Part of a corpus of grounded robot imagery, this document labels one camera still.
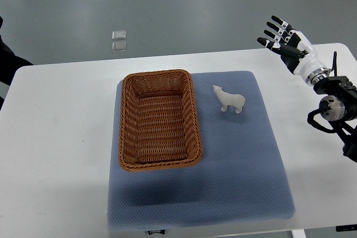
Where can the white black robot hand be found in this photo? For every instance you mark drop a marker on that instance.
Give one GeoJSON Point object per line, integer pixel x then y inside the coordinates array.
{"type": "Point", "coordinates": [295, 50]}

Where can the white bear figurine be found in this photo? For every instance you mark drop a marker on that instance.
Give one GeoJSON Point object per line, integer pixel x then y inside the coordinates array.
{"type": "Point", "coordinates": [227, 99]}

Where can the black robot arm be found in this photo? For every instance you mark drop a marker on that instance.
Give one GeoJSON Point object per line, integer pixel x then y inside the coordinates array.
{"type": "Point", "coordinates": [336, 108]}

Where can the brown wicker basket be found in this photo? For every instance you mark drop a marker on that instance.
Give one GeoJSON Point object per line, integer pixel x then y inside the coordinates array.
{"type": "Point", "coordinates": [159, 125]}

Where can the blue-grey padded mat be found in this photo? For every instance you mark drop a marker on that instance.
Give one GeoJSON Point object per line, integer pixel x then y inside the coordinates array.
{"type": "Point", "coordinates": [241, 176]}

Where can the upper silver floor plate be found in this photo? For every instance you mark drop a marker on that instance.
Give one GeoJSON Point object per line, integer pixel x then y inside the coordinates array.
{"type": "Point", "coordinates": [119, 35]}

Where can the black table control panel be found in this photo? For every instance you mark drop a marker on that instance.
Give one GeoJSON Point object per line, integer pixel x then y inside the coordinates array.
{"type": "Point", "coordinates": [345, 228]}

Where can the dark label tag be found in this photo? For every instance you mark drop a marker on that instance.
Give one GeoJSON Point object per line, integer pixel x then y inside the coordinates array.
{"type": "Point", "coordinates": [156, 233]}

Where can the black object at left edge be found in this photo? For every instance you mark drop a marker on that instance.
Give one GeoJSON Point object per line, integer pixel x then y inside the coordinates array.
{"type": "Point", "coordinates": [10, 63]}

